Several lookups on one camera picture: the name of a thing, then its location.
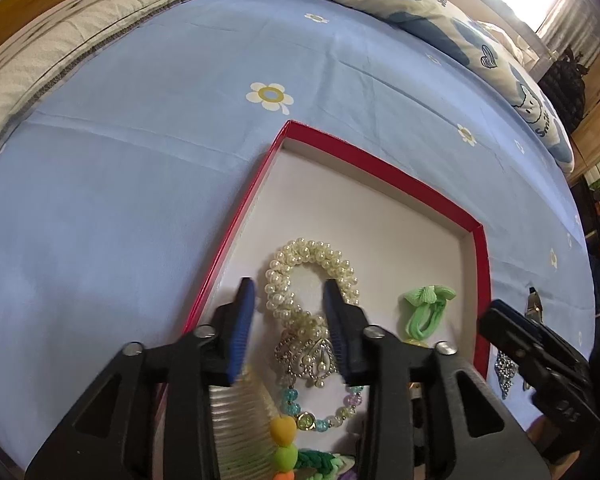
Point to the black backpack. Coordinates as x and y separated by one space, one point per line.
565 90

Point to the silver crystal brooch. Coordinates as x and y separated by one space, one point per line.
305 360

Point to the square wrist watch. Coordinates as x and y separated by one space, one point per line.
533 302

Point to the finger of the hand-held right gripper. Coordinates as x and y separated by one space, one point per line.
530 360
535 327

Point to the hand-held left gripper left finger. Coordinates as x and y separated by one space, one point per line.
242 330

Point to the green braided hair band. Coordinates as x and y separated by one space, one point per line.
320 462

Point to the clear plastic comb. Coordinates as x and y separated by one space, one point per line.
240 425

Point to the pearl bead scrunchie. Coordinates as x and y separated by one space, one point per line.
300 255

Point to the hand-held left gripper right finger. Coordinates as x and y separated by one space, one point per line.
335 335

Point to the colourful pompom hair clip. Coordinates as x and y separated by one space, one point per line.
285 455

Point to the grey white quilted pillow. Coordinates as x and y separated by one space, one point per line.
55 40

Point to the red shallow box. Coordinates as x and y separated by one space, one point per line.
390 220

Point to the wooden wardrobe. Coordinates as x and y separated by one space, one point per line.
597 110

